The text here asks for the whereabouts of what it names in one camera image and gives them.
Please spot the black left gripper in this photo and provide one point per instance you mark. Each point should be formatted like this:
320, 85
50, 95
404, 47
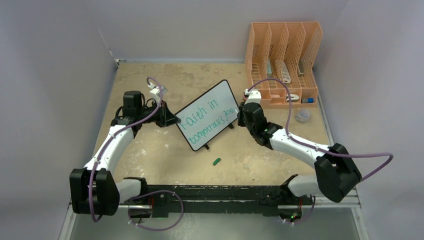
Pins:
165, 118

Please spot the white whiteboard black frame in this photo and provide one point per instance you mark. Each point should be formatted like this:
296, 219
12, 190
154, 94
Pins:
208, 115

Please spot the green marker cap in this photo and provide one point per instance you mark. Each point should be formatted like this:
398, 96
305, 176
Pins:
216, 161

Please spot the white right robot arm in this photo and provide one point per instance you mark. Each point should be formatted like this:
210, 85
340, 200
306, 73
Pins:
335, 175

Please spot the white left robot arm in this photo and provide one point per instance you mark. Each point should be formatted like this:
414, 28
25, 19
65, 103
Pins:
93, 188

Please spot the white long tool in organizer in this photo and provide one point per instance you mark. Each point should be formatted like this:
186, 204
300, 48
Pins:
285, 75

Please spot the white stapler in organizer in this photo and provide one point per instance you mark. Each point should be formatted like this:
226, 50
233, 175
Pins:
292, 97

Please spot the clear small plastic jar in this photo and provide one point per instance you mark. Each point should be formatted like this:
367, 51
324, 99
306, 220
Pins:
302, 115

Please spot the peach plastic file organizer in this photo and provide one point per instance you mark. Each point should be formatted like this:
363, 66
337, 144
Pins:
279, 62

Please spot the blue capped item in organizer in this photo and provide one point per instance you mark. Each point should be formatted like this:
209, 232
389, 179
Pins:
308, 100

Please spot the grey tool in organizer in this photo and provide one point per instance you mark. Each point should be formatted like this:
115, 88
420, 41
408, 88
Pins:
300, 69

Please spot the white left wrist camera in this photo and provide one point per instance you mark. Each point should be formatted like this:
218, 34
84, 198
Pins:
157, 91

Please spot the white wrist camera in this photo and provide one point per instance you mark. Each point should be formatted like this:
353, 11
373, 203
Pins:
157, 91
252, 96

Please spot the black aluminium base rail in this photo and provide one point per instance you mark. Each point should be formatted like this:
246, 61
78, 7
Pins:
267, 200

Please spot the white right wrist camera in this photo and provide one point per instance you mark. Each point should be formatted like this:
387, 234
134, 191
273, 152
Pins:
252, 96

